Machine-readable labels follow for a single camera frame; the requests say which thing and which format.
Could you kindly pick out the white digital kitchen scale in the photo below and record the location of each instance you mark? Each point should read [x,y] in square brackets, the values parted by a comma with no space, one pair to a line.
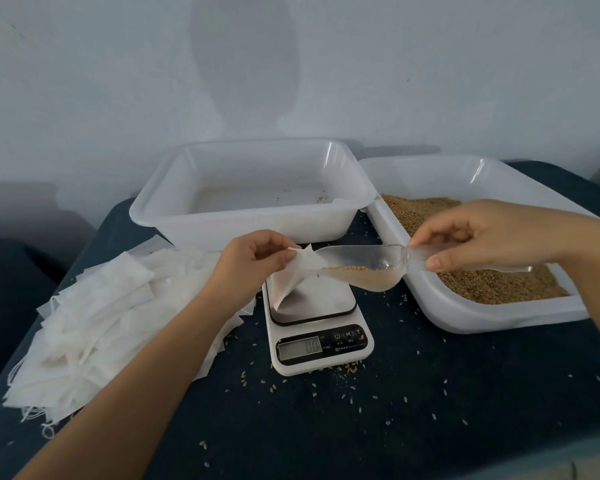
[320,345]

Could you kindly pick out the brown grain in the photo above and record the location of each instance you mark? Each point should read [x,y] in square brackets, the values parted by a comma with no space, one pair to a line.
[500,285]

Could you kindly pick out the pile of white bags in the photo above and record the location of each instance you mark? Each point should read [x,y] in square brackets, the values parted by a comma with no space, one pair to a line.
[90,325]

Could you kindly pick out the white tray of grain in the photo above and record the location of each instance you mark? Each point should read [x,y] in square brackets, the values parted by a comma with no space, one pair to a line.
[450,315]

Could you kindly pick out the person's left hand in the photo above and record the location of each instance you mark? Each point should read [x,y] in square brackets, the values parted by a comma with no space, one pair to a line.
[242,270]

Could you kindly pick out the person's left forearm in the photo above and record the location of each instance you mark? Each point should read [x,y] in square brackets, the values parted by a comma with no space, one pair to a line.
[120,395]

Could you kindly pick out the white mesh bag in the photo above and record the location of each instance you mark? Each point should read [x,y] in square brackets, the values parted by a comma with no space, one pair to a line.
[290,280]

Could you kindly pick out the dark blue tablecloth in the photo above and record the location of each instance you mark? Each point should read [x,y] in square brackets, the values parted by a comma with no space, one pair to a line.
[440,405]
[10,315]

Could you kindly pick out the person's right hand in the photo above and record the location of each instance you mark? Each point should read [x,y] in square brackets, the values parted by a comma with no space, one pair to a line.
[500,235]

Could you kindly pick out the clear plastic scoop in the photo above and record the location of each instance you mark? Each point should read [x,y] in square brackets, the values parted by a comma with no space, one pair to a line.
[365,263]

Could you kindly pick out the white plastic tub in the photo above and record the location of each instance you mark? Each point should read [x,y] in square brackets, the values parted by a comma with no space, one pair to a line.
[240,230]

